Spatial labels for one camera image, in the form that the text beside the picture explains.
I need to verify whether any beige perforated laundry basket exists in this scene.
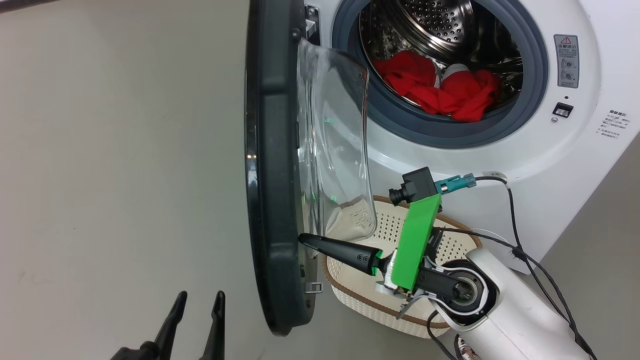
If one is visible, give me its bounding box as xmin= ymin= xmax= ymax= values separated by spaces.
xmin=321 ymin=195 xmax=484 ymax=340

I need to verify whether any perforated steel drum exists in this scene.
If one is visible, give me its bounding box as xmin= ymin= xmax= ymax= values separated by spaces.
xmin=359 ymin=0 xmax=524 ymax=109

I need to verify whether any dark round washing machine door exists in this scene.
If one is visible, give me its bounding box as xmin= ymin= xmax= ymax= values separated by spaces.
xmin=244 ymin=0 xmax=379 ymax=337

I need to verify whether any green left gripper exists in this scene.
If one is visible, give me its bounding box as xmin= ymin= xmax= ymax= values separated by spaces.
xmin=110 ymin=291 xmax=227 ymax=360

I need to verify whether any teal right camera connector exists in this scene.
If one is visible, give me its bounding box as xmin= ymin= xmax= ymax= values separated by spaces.
xmin=434 ymin=173 xmax=477 ymax=195

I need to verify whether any large red mesh garment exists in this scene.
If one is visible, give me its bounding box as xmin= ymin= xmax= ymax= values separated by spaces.
xmin=414 ymin=69 xmax=502 ymax=123

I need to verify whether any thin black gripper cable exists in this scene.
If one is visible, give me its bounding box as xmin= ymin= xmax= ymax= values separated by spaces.
xmin=434 ymin=226 xmax=524 ymax=254

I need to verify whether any white garment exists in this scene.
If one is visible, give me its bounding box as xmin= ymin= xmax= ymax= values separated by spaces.
xmin=439 ymin=62 xmax=472 ymax=89

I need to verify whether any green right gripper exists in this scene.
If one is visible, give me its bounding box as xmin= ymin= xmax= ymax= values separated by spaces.
xmin=298 ymin=192 xmax=444 ymax=319

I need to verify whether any grey rubber door gasket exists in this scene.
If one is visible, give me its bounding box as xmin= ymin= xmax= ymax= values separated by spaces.
xmin=331 ymin=0 xmax=550 ymax=150

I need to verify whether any small red garment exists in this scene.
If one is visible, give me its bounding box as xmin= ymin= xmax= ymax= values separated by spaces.
xmin=374 ymin=50 xmax=439 ymax=99

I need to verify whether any grey warning sticker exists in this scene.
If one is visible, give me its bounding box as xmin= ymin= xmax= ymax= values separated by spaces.
xmin=553 ymin=34 xmax=580 ymax=89

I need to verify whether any white front-load washing machine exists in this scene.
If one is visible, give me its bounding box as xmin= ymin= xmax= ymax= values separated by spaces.
xmin=300 ymin=0 xmax=640 ymax=275

